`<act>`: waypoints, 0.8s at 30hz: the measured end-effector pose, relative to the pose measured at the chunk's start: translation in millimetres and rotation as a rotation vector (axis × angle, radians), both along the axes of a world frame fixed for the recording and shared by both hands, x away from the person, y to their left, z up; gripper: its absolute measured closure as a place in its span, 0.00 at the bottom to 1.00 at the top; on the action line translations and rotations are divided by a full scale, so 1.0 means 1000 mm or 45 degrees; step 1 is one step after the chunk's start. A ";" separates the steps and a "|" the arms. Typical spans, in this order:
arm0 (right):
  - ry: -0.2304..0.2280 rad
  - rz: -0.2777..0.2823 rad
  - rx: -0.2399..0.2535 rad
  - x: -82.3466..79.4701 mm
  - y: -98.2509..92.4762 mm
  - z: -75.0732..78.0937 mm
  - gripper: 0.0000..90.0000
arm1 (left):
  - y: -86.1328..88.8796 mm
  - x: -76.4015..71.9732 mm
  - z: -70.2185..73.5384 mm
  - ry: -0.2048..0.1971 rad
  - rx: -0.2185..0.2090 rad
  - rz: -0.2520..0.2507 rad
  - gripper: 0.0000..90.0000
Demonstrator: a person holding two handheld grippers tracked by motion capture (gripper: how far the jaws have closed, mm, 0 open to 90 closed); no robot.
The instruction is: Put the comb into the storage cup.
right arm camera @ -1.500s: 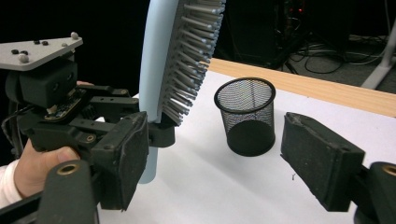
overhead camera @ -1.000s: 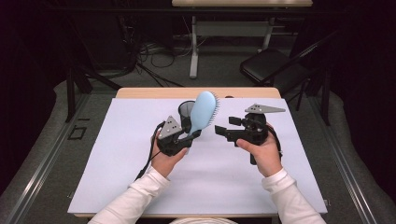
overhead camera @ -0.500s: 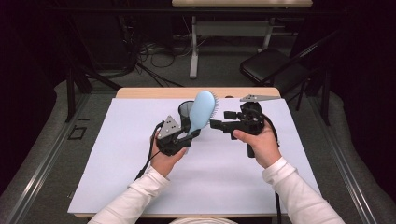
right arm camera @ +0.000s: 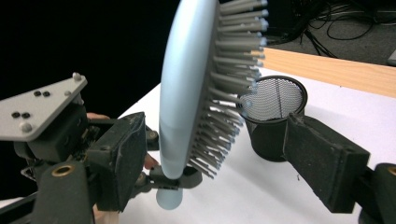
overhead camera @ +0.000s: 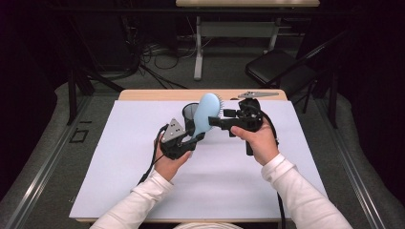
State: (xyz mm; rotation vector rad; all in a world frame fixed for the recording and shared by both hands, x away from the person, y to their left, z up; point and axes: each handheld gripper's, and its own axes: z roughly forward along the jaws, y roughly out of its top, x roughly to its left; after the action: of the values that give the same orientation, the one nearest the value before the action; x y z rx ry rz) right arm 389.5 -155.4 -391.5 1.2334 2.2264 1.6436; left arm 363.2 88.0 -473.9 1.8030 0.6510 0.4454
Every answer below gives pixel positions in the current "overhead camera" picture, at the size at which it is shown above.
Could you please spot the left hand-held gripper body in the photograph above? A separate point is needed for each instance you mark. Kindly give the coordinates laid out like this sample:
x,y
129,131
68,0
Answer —
x,y
173,140

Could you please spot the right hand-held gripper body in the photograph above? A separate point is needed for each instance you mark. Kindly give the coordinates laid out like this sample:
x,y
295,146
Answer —
x,y
250,114

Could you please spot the light blue hairbrush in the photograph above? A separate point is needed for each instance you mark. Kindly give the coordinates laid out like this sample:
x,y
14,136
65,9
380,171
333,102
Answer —
x,y
205,111

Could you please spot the black mesh pen holder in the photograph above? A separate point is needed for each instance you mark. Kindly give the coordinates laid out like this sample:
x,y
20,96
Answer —
x,y
187,114

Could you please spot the person's left hand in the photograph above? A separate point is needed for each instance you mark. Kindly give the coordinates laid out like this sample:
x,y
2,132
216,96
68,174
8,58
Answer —
x,y
168,168

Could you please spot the person's right hand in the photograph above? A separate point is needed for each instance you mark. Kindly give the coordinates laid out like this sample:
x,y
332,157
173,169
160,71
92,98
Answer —
x,y
264,144

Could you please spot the white table mat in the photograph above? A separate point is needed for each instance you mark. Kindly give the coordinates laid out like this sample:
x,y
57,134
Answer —
x,y
223,184

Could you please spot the black folding chair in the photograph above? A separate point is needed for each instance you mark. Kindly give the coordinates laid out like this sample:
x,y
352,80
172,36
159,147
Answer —
x,y
273,66

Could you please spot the white-legged desk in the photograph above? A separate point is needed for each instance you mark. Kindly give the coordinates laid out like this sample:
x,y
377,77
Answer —
x,y
235,29

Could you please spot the person's white clothing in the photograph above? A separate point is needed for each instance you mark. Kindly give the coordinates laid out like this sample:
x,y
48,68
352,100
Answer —
x,y
207,226

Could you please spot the black metal stand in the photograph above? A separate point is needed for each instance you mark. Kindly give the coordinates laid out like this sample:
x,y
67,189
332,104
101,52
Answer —
x,y
72,95

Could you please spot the metal floor rail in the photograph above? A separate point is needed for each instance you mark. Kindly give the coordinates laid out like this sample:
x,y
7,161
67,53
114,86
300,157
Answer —
x,y
41,171
356,178

